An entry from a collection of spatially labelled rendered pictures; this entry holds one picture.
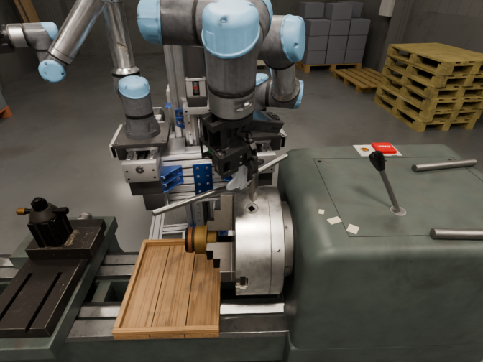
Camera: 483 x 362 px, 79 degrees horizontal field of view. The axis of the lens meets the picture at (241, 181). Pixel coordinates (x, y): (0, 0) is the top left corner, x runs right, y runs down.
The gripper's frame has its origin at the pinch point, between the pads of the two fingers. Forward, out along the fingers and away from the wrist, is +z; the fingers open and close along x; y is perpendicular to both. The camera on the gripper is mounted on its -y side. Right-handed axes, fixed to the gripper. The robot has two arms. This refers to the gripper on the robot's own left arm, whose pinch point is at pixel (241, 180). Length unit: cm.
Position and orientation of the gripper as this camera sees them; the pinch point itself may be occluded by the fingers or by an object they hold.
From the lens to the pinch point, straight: 64.9
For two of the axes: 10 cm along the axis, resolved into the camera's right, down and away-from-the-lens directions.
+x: 6.0, 6.1, -5.2
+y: -8.0, 4.5, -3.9
